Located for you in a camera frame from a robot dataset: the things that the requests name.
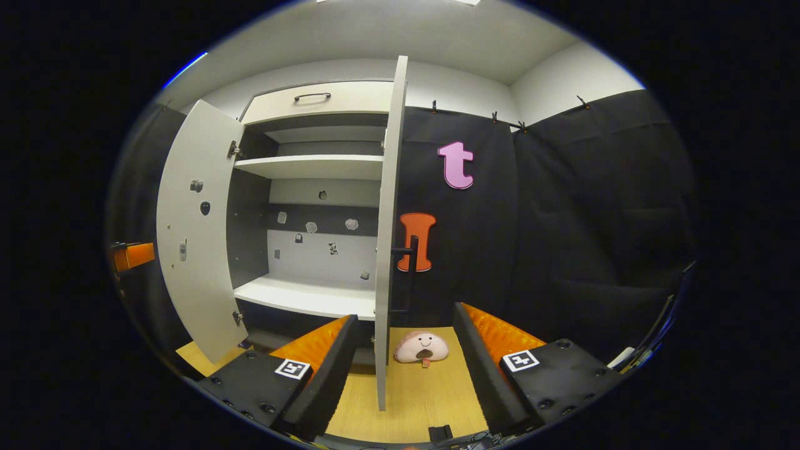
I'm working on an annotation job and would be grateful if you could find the black backdrop cloth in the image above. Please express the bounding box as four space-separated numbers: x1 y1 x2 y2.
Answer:
105 89 698 376

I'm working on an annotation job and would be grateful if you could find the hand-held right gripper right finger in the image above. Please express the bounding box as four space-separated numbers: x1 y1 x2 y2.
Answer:
452 302 626 437

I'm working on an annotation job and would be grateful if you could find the pink white plush toy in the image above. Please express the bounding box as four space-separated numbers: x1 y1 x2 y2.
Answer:
393 331 450 364

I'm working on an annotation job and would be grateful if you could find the cabinet door with camera sticker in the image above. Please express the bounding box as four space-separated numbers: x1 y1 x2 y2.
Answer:
155 99 249 366

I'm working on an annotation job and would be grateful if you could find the white double-door shoe cabinet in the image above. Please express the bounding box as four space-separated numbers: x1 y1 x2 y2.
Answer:
225 78 401 366

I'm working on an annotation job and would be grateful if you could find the white cabinet drawer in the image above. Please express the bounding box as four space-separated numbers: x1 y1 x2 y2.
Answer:
241 80 396 124

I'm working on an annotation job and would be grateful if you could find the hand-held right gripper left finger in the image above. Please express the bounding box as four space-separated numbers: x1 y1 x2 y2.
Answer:
197 314 360 442

